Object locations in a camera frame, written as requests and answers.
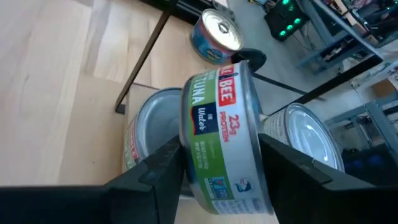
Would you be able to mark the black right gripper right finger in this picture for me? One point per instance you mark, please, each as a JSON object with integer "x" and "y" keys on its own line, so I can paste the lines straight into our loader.
{"x": 326, "y": 202}

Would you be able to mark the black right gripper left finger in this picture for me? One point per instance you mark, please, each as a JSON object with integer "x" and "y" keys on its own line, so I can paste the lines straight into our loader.
{"x": 93, "y": 205}

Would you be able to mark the blue pink-striped fish can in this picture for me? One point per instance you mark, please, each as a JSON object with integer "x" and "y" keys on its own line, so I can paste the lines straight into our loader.
{"x": 217, "y": 31}

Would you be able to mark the black-framed wooden shelf rack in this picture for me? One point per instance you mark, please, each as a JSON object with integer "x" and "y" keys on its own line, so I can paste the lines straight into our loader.
{"x": 143, "y": 62}

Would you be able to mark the brown cardboard box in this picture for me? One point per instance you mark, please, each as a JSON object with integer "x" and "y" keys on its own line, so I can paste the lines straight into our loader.
{"x": 384, "y": 87}

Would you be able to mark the grey metal rack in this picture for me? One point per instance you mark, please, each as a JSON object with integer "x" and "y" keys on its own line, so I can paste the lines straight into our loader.
{"x": 335, "y": 37}

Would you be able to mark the black computer green lights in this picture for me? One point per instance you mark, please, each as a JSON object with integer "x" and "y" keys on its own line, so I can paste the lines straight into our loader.
{"x": 286, "y": 18}

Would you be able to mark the black table frame rails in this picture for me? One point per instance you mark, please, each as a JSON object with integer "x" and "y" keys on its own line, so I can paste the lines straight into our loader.
{"x": 186, "y": 7}

